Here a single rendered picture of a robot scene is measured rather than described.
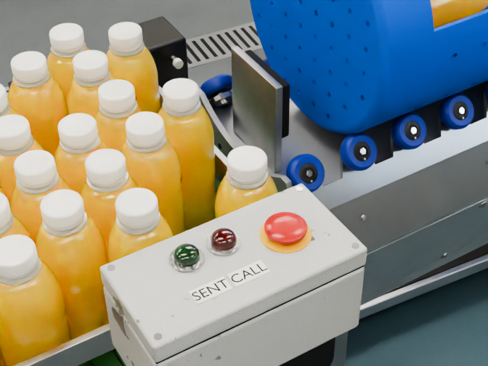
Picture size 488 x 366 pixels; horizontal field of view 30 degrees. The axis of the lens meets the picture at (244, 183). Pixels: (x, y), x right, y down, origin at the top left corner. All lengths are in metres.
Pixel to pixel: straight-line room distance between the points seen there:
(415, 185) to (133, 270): 0.50
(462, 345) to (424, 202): 1.01
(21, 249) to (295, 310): 0.24
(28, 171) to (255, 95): 0.31
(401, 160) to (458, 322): 1.11
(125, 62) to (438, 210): 0.44
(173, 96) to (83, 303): 0.24
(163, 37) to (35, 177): 0.39
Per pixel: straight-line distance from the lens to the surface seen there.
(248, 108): 1.10
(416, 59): 0.99
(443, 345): 2.14
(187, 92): 0.97
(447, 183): 1.19
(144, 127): 0.92
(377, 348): 2.11
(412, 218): 1.17
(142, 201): 0.84
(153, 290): 0.73
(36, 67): 1.03
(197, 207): 1.04
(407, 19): 0.97
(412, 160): 1.13
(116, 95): 0.97
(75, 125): 0.94
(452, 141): 1.17
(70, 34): 1.08
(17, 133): 0.94
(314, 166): 1.04
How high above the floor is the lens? 1.64
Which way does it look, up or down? 41 degrees down
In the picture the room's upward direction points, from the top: 1 degrees counter-clockwise
